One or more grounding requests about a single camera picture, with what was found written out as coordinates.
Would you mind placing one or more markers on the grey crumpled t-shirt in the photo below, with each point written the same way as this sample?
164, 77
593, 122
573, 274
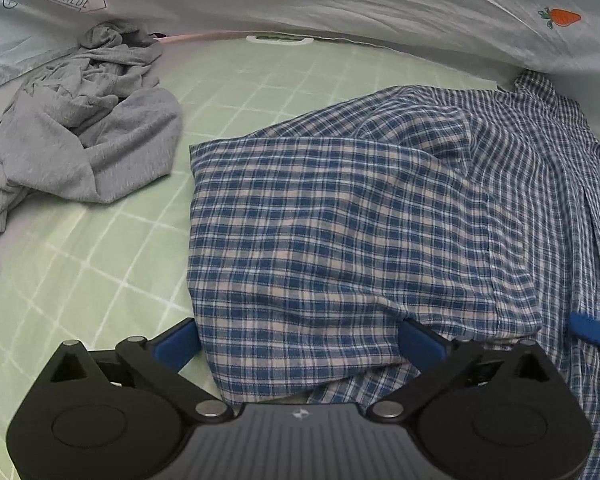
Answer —
93, 127

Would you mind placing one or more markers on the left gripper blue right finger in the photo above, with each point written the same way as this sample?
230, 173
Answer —
462, 380

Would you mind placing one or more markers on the grey carrot print storage bag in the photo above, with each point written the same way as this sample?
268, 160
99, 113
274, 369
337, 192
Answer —
488, 37

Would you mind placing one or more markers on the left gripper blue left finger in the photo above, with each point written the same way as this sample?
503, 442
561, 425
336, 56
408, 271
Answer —
138, 381

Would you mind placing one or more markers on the blue white plaid shirt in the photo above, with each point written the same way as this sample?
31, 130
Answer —
476, 212

